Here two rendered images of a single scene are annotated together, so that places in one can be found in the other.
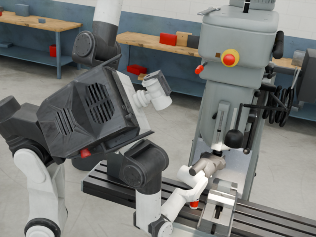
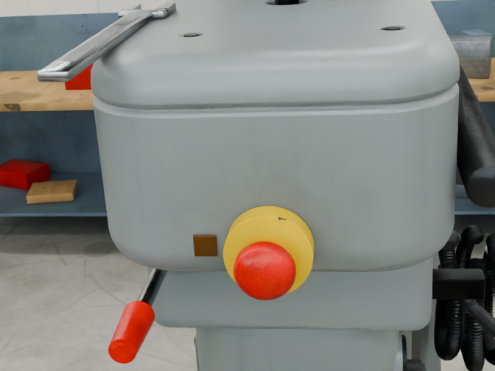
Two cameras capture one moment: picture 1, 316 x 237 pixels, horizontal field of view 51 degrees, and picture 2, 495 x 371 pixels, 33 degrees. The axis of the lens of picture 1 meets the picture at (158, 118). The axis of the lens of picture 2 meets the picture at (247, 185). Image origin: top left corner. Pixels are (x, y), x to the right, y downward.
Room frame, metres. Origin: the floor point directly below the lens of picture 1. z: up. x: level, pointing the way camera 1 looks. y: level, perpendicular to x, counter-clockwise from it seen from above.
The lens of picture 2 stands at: (0.63, -0.13, 2.01)
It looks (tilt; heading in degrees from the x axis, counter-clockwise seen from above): 21 degrees down; 351
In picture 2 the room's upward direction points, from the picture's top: 3 degrees counter-clockwise
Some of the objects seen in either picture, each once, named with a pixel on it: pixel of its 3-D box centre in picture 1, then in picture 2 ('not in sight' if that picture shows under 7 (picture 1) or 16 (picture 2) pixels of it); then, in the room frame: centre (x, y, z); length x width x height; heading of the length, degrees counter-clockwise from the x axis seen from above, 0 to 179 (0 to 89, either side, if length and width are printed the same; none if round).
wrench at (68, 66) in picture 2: (208, 10); (112, 34); (1.25, -0.14, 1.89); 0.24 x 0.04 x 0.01; 161
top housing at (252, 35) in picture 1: (241, 32); (291, 86); (1.37, -0.30, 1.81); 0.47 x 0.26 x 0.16; 163
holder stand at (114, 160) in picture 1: (130, 160); not in sight; (1.52, 0.12, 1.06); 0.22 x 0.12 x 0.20; 66
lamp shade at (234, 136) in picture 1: (234, 137); not in sight; (1.17, -0.31, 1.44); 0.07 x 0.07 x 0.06
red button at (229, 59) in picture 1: (229, 59); (265, 267); (1.12, -0.22, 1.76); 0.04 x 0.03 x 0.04; 73
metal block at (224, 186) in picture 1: (224, 188); not in sight; (1.34, -0.35, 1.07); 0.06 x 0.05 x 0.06; 73
